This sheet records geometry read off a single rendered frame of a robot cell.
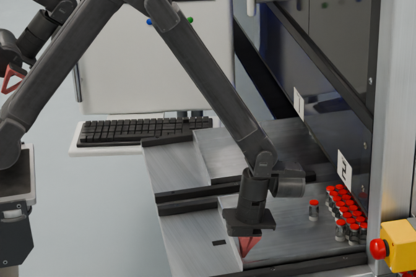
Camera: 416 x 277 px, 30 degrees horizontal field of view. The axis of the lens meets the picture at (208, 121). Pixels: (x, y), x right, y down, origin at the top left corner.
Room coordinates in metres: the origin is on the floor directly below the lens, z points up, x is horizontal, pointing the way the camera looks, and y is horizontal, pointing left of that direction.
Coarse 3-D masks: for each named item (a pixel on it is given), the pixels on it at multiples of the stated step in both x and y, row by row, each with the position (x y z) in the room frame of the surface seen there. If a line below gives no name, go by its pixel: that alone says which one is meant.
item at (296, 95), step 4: (296, 92) 1.80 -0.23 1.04; (296, 96) 1.80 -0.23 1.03; (300, 96) 1.76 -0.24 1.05; (296, 100) 1.80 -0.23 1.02; (300, 100) 1.76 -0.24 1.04; (296, 104) 1.80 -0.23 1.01; (300, 104) 1.76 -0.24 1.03; (296, 108) 1.79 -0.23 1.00; (300, 108) 1.76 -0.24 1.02; (300, 112) 1.76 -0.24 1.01; (300, 116) 1.76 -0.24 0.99
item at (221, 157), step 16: (208, 128) 1.87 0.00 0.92; (224, 128) 1.87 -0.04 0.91; (272, 128) 1.89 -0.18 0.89; (288, 128) 1.90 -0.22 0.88; (304, 128) 1.90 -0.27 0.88; (208, 144) 1.84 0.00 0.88; (224, 144) 1.83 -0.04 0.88; (288, 144) 1.81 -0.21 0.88; (304, 144) 1.81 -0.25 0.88; (208, 160) 1.75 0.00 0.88; (224, 160) 1.75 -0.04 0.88; (240, 160) 1.74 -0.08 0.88; (288, 160) 1.73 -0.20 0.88; (304, 160) 1.73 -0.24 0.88; (320, 160) 1.72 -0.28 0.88; (208, 176) 1.64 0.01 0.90; (224, 176) 1.61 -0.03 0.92; (240, 176) 1.62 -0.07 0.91
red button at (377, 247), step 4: (372, 240) 1.20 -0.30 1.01; (376, 240) 1.19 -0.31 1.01; (380, 240) 1.19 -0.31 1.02; (372, 244) 1.19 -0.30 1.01; (376, 244) 1.18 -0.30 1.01; (380, 244) 1.18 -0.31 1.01; (384, 244) 1.18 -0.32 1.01; (372, 248) 1.18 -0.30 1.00; (376, 248) 1.18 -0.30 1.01; (380, 248) 1.17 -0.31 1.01; (384, 248) 1.18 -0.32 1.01; (372, 252) 1.18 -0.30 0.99; (376, 252) 1.17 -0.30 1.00; (380, 252) 1.17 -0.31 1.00; (384, 252) 1.17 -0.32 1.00; (372, 256) 1.18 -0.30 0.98; (376, 256) 1.17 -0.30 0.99; (380, 256) 1.17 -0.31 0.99; (384, 256) 1.17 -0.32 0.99
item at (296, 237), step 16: (320, 192) 1.56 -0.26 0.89; (272, 208) 1.51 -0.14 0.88; (288, 208) 1.51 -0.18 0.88; (304, 208) 1.51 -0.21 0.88; (320, 208) 1.50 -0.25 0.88; (224, 224) 1.45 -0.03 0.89; (288, 224) 1.44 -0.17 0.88; (304, 224) 1.44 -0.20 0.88; (320, 224) 1.44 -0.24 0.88; (272, 240) 1.39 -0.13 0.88; (288, 240) 1.39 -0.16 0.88; (304, 240) 1.38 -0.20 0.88; (320, 240) 1.38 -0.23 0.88; (240, 256) 1.29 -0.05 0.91; (256, 256) 1.33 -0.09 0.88; (272, 256) 1.33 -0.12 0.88; (288, 256) 1.29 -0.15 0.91; (304, 256) 1.29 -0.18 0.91; (320, 256) 1.30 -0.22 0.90; (336, 256) 1.30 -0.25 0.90
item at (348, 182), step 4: (340, 156) 1.46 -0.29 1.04; (340, 160) 1.46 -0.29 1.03; (344, 160) 1.44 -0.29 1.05; (340, 164) 1.46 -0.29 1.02; (348, 164) 1.42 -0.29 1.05; (340, 168) 1.46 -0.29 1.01; (344, 168) 1.44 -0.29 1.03; (348, 168) 1.42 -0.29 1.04; (340, 172) 1.46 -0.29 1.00; (348, 172) 1.42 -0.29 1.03; (340, 176) 1.46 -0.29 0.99; (344, 176) 1.44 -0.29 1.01; (348, 176) 1.41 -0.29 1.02; (344, 180) 1.44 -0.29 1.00; (348, 180) 1.41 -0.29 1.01; (348, 184) 1.41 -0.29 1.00; (348, 188) 1.41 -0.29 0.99
